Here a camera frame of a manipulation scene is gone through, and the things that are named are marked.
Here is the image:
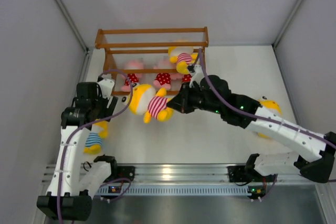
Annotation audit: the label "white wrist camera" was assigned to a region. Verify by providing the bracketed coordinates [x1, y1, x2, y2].
[97, 77, 115, 98]
[187, 63, 204, 88]

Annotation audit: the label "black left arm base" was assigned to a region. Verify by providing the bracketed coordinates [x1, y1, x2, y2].
[116, 165, 135, 181]

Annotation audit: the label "pink plush toy red dress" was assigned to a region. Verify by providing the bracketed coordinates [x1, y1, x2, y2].
[182, 74, 192, 83]

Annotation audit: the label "yellow plush toy pink stripes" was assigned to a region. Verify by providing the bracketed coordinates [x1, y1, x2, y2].
[122, 83, 173, 123]

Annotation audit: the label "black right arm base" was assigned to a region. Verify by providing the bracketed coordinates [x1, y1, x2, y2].
[227, 166, 254, 186]

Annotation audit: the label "yellow plush toy blue stripes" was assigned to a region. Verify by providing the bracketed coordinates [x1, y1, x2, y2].
[256, 95, 283, 138]

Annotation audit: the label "pink plush toy polka dress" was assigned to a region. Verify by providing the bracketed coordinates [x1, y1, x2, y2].
[153, 59, 178, 90]

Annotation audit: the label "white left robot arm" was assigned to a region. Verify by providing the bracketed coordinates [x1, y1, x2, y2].
[36, 78, 119, 222]

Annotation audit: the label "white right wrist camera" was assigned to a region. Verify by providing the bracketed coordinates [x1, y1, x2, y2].
[187, 63, 204, 88]

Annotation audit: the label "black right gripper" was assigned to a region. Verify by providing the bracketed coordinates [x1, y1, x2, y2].
[168, 81, 223, 114]

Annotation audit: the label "yellow plush toy on shelf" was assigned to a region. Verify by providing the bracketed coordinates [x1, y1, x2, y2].
[168, 46, 197, 74]

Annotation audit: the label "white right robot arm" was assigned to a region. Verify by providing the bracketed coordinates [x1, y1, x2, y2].
[167, 75, 335, 183]

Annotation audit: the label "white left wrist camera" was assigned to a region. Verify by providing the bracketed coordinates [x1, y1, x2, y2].
[97, 77, 115, 98]

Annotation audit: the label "aluminium mounting rail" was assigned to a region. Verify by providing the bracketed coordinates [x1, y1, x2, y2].
[42, 164, 315, 185]

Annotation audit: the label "brown wooden two-tier shelf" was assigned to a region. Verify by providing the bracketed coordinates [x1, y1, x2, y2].
[94, 27, 209, 95]

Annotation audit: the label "pink plush toy on shelf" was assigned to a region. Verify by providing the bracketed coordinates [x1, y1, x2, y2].
[121, 60, 144, 92]

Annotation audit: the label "grey slotted cable duct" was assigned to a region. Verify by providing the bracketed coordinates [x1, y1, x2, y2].
[96, 185, 263, 197]

